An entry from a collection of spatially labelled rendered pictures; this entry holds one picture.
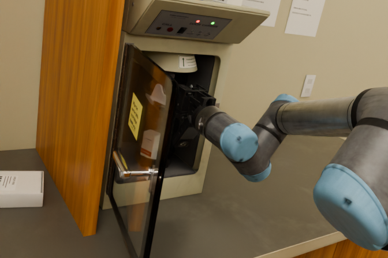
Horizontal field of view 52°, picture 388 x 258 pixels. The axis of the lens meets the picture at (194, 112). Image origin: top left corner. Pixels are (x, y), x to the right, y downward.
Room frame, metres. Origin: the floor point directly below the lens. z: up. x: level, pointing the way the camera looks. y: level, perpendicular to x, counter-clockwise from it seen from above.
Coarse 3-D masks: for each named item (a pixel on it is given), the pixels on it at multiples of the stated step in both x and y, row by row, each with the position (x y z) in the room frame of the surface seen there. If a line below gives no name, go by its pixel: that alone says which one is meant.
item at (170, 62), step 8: (152, 56) 1.02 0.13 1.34; (160, 56) 1.02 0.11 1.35; (168, 56) 1.02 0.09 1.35; (176, 56) 1.03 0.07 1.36; (184, 56) 1.04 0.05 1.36; (192, 56) 1.07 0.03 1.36; (160, 64) 1.01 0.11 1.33; (168, 64) 1.01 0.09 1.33; (176, 64) 1.02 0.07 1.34; (184, 64) 1.03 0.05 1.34; (192, 64) 1.06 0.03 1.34; (184, 72) 1.02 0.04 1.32
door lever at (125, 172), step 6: (114, 156) 0.69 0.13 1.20; (120, 156) 0.69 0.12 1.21; (120, 162) 0.66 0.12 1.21; (120, 168) 0.65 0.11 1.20; (126, 168) 0.65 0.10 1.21; (120, 174) 0.63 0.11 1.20; (126, 174) 0.63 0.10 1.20; (132, 174) 0.64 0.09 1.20; (138, 174) 0.64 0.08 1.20; (144, 174) 0.65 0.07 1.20; (150, 174) 0.65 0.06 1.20
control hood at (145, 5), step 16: (144, 0) 0.84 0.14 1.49; (160, 0) 0.82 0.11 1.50; (176, 0) 0.84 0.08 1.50; (192, 0) 0.87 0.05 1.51; (208, 0) 0.97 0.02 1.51; (128, 16) 0.90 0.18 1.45; (144, 16) 0.85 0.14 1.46; (224, 16) 0.94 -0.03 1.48; (240, 16) 0.96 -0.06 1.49; (256, 16) 0.98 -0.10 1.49; (128, 32) 0.90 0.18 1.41; (144, 32) 0.90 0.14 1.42; (224, 32) 1.00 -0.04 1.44; (240, 32) 1.02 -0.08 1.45
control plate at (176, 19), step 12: (168, 12) 0.86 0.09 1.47; (180, 12) 0.87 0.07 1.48; (156, 24) 0.88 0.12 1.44; (168, 24) 0.90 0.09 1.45; (180, 24) 0.91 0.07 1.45; (192, 24) 0.93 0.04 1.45; (204, 24) 0.94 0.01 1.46; (216, 24) 0.96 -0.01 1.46; (192, 36) 0.97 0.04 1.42; (204, 36) 0.99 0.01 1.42
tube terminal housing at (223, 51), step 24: (120, 48) 0.91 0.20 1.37; (144, 48) 0.94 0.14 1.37; (168, 48) 0.97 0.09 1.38; (192, 48) 1.02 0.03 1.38; (216, 48) 1.06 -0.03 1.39; (120, 72) 0.90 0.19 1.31; (216, 72) 1.10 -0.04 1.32; (216, 96) 1.08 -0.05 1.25; (192, 168) 1.09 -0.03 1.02; (168, 192) 1.02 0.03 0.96; (192, 192) 1.07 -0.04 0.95
